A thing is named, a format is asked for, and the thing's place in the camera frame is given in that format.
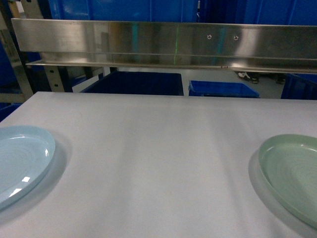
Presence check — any dark blue floor bin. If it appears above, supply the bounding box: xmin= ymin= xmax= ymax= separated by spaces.
xmin=82 ymin=71 xmax=184 ymax=96

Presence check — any stainless steel shelf rail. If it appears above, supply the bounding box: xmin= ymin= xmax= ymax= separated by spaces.
xmin=12 ymin=18 xmax=317 ymax=74

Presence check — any light blue plate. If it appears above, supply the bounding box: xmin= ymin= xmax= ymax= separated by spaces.
xmin=0 ymin=125 xmax=55 ymax=210

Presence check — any light green plate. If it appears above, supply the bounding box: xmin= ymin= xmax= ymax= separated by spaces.
xmin=258 ymin=134 xmax=317 ymax=228

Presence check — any small blue floor bin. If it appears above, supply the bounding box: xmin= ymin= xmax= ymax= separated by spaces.
xmin=188 ymin=80 xmax=260 ymax=98

